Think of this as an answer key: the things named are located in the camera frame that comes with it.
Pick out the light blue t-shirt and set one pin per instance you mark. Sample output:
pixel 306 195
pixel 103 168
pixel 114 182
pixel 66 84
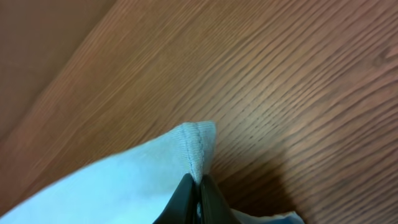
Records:
pixel 132 186

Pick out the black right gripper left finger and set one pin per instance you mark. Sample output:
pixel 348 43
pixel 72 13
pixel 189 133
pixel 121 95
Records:
pixel 182 206

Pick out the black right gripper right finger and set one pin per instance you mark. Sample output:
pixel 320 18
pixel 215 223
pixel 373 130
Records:
pixel 214 208

